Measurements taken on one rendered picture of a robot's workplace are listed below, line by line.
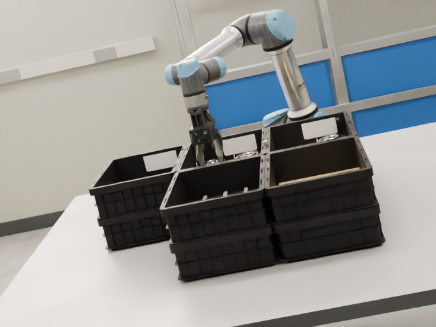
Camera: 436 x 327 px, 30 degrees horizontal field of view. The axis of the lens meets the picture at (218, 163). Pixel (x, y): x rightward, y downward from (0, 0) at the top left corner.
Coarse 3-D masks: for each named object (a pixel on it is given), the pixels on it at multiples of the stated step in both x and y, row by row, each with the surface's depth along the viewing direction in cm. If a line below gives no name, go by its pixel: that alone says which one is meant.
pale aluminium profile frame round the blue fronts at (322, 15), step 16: (320, 0) 451; (176, 16) 458; (320, 16) 518; (176, 32) 460; (192, 32) 525; (320, 32) 521; (192, 48) 528; (336, 64) 460; (336, 80) 462; (336, 96) 531; (384, 96) 461; (400, 96) 461; (416, 96) 460; (208, 112) 539; (336, 112) 465; (240, 128) 470; (256, 128) 470
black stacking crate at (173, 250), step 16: (208, 240) 228; (224, 240) 227; (240, 240) 227; (256, 240) 228; (272, 240) 232; (176, 256) 231; (192, 256) 230; (208, 256) 230; (224, 256) 229; (240, 256) 230; (256, 256) 229; (272, 256) 229; (192, 272) 232; (208, 272) 231; (224, 272) 232
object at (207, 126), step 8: (192, 112) 262; (200, 112) 262; (192, 120) 262; (200, 120) 264; (192, 128) 265; (200, 128) 263; (208, 128) 263; (192, 136) 266; (200, 136) 264; (208, 136) 263; (192, 144) 265; (200, 144) 265
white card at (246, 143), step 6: (234, 138) 300; (240, 138) 300; (246, 138) 300; (252, 138) 300; (228, 144) 301; (234, 144) 301; (240, 144) 300; (246, 144) 300; (252, 144) 300; (228, 150) 301; (234, 150) 301; (240, 150) 301; (246, 150) 301; (252, 150) 301
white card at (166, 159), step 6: (144, 156) 304; (150, 156) 304; (156, 156) 304; (162, 156) 304; (168, 156) 304; (174, 156) 303; (150, 162) 305; (156, 162) 304; (162, 162) 304; (168, 162) 304; (174, 162) 304; (150, 168) 305; (156, 168) 305; (162, 168) 305
